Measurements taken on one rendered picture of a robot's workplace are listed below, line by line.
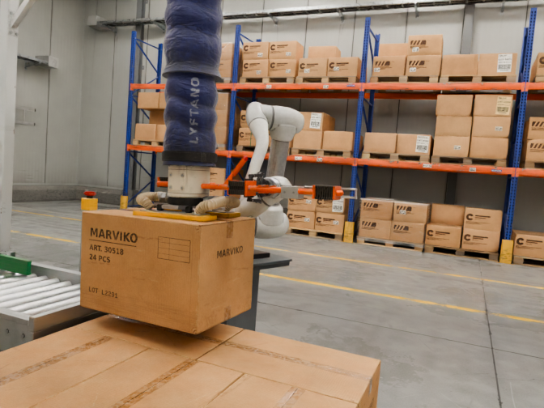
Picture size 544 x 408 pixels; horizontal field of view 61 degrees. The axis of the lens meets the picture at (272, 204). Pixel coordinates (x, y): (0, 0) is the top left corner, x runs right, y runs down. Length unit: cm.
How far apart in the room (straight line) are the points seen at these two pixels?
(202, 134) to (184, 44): 35
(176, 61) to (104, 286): 94
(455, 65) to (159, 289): 776
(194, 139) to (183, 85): 21
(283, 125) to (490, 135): 658
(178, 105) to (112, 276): 73
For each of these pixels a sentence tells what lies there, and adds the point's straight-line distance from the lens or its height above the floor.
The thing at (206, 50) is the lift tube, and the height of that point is 169.
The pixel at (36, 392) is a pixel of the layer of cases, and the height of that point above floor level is 54.
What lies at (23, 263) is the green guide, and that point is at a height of 62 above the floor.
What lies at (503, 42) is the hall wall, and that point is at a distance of 1044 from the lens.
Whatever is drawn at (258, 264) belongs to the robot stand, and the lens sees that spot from 248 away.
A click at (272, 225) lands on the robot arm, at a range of 264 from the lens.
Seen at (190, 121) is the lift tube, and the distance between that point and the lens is 186.
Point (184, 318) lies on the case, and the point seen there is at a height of 69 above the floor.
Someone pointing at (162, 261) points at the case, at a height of 88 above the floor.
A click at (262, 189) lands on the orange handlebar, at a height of 117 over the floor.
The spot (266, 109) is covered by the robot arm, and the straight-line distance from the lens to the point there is 249.
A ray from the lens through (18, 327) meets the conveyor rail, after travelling 214.
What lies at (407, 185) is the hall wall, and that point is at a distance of 1012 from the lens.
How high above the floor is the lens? 125
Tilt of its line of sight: 4 degrees down
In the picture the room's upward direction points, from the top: 4 degrees clockwise
